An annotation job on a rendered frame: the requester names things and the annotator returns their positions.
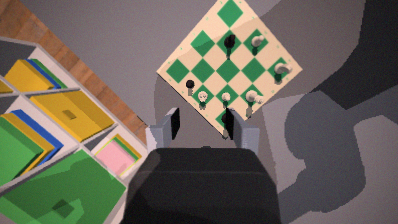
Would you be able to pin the white pawn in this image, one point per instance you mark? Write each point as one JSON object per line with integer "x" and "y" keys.
{"x": 256, "y": 40}
{"x": 226, "y": 96}

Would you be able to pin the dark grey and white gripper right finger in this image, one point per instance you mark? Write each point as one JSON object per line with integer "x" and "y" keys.
{"x": 244, "y": 135}

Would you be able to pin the green and cream chessboard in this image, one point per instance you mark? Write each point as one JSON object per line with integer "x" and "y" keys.
{"x": 216, "y": 69}

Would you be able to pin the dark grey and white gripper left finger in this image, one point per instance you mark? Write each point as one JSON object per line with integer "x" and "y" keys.
{"x": 161, "y": 134}

